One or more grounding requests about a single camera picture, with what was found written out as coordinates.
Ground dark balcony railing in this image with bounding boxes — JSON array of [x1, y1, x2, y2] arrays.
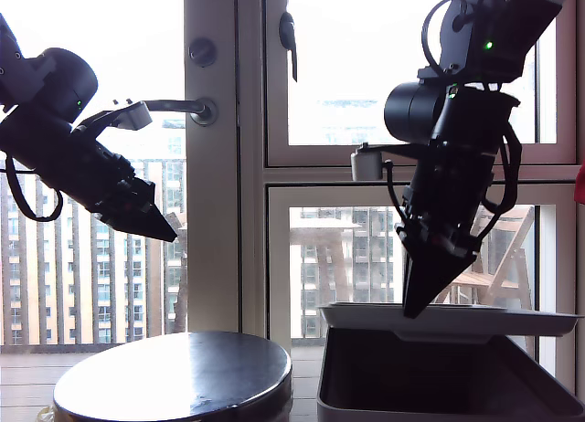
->
[[0, 159, 186, 355]]

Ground round metal door lock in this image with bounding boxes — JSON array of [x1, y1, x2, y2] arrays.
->
[[188, 37, 218, 68]]

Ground black looped gripper cable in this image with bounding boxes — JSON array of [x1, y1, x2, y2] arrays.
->
[[477, 120, 525, 243], [4, 156, 64, 222]]

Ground white balcony door frame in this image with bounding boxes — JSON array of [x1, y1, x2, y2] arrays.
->
[[182, 0, 241, 337]]

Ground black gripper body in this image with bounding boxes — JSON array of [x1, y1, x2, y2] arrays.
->
[[395, 141, 498, 261]]

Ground grey plastic recycling bin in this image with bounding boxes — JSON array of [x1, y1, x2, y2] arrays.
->
[[316, 326, 585, 422]]

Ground round dark metal platform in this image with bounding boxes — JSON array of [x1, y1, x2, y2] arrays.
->
[[52, 331, 293, 422]]

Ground thin black camera cable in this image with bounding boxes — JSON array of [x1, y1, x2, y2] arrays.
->
[[385, 160, 412, 227]]

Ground white window frame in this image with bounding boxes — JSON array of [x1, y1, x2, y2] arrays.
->
[[239, 0, 585, 377]]

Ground dark window handle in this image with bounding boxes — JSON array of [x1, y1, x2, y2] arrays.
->
[[279, 10, 300, 83]]

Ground wooden folding chair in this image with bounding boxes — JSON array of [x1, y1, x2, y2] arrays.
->
[[433, 206, 537, 350]]

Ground wooden balcony table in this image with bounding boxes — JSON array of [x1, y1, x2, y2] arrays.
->
[[289, 218, 362, 304]]

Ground gripper's grey camera box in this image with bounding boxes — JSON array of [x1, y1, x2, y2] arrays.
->
[[72, 100, 153, 135], [350, 142, 415, 182]]

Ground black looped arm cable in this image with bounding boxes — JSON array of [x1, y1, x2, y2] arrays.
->
[[420, 0, 465, 79]]

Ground metal door lever handle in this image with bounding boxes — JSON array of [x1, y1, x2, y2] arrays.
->
[[144, 97, 218, 127]]

